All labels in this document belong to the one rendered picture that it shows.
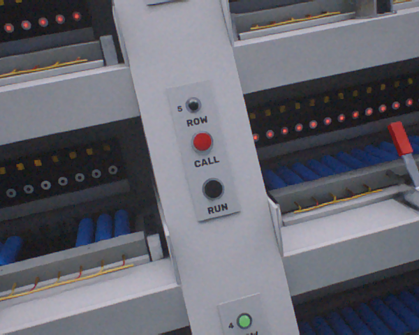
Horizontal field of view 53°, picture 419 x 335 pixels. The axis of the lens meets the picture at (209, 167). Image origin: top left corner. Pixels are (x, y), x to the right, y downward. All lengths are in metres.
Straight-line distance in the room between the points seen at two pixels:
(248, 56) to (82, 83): 0.15
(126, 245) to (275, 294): 0.15
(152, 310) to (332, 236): 0.18
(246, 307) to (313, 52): 0.25
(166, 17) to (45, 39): 0.22
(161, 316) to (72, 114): 0.20
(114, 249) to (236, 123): 0.17
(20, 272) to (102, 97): 0.18
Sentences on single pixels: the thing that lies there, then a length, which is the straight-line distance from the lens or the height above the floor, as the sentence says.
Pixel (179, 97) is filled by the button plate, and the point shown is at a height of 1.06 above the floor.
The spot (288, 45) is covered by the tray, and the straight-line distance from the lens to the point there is 0.42.
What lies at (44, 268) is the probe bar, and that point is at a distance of 0.44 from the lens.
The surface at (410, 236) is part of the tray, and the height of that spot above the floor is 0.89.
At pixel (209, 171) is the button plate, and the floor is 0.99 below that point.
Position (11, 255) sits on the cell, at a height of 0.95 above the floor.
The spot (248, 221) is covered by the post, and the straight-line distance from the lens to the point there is 0.39.
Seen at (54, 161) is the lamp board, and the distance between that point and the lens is 0.54.
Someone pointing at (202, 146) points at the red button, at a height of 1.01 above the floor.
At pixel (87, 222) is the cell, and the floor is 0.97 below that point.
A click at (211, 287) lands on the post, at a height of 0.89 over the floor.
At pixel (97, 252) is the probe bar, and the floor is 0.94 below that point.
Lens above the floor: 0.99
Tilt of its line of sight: level
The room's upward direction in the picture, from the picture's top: 13 degrees counter-clockwise
